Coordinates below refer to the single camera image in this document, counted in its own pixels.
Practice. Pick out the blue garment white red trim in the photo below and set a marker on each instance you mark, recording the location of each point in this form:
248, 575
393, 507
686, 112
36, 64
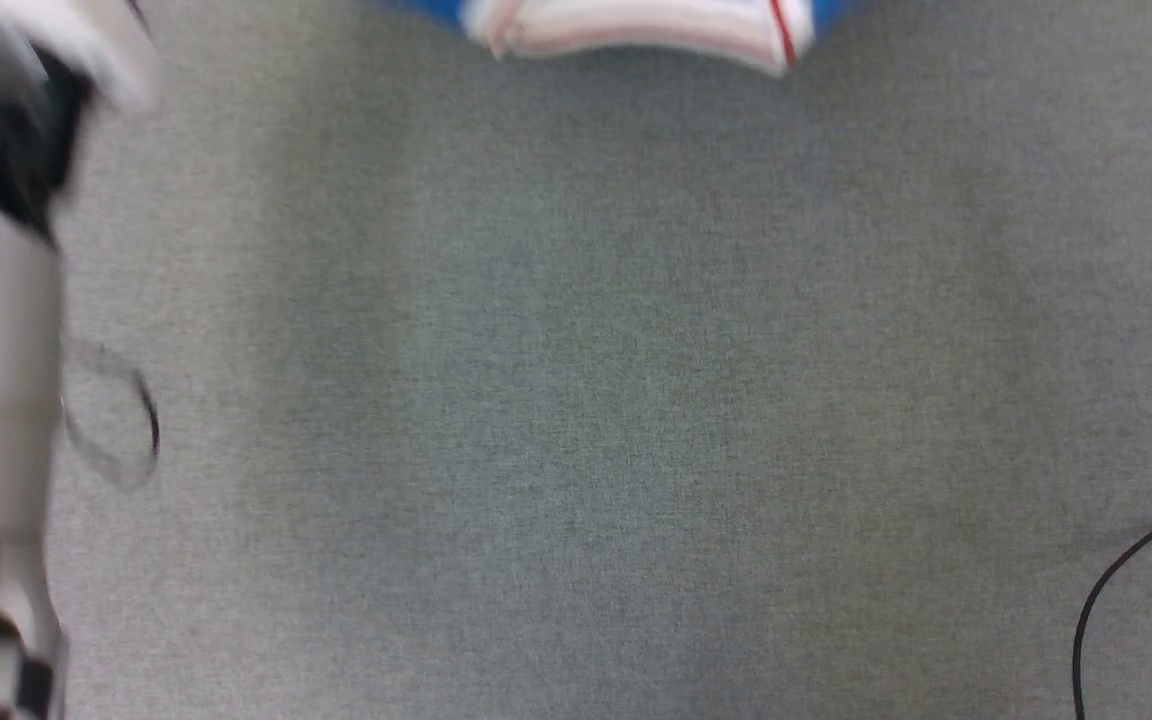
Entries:
636, 25

